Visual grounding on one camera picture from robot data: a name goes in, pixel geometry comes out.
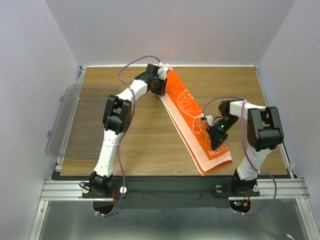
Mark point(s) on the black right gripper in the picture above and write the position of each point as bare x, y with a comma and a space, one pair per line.
216, 138

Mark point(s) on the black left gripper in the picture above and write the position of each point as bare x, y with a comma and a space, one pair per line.
160, 91

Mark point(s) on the orange white cartoon towel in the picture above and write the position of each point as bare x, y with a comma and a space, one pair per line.
185, 114

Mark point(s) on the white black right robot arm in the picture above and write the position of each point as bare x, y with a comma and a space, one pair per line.
261, 132

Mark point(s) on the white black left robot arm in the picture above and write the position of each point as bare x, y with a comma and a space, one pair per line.
117, 117

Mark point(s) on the clear plastic bin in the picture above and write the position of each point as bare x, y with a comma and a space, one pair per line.
78, 130

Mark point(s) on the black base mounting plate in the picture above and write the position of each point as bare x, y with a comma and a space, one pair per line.
171, 192

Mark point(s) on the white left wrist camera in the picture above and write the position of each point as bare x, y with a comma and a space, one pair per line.
163, 70

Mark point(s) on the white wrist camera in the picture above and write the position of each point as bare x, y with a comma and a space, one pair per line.
163, 70
208, 119

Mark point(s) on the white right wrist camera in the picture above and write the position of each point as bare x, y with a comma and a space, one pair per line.
208, 119

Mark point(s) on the aluminium frame rail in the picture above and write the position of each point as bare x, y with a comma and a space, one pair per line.
287, 188

